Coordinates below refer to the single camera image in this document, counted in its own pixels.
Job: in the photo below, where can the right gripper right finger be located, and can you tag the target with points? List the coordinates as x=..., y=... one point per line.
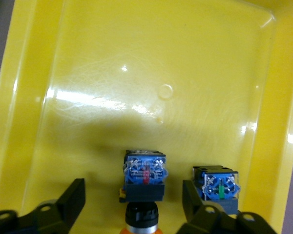
x=200, y=219

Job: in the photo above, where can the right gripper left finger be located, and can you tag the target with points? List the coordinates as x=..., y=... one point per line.
x=68, y=207

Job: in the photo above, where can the yellow push button green indicator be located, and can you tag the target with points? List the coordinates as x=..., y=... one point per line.
x=219, y=182

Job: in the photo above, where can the yellow push button red indicator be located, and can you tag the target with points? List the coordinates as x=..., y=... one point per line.
x=145, y=170

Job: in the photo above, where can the yellow plastic tray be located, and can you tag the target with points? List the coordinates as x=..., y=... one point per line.
x=161, y=61

